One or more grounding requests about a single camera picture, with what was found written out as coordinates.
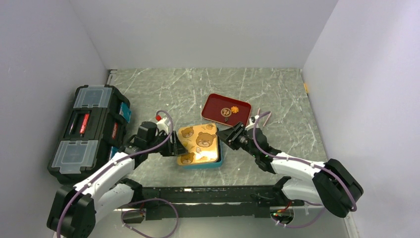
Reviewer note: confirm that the orange flower cookie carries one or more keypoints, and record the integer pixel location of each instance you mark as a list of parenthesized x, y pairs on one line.
[(234, 109)]

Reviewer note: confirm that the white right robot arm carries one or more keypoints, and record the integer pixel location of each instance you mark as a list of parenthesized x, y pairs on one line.
[(328, 183)]

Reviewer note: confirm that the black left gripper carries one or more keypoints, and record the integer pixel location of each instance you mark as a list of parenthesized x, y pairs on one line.
[(175, 148)]

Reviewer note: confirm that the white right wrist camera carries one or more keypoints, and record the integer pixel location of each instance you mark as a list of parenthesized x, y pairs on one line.
[(252, 122)]

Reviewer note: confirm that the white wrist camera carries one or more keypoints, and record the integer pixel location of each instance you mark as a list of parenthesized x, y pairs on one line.
[(164, 124), (252, 122)]

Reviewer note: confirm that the black plastic toolbox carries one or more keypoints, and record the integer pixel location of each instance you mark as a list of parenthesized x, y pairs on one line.
[(94, 131)]

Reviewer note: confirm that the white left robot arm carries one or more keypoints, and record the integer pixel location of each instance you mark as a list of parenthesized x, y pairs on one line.
[(77, 208)]

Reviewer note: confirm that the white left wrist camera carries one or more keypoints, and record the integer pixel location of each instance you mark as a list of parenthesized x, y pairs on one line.
[(164, 124)]

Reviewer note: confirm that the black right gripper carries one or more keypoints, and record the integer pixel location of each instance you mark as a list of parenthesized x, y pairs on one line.
[(238, 129)]

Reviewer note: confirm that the silver tin lid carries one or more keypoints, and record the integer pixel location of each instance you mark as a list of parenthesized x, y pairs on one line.
[(203, 135)]

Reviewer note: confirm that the blue cookie tin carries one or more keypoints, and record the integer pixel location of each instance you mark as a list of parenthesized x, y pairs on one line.
[(201, 157)]

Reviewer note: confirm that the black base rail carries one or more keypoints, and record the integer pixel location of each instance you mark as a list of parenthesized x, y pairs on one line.
[(258, 201)]

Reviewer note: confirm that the red lacquer tray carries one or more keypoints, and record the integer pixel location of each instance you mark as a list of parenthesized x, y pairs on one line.
[(216, 102)]

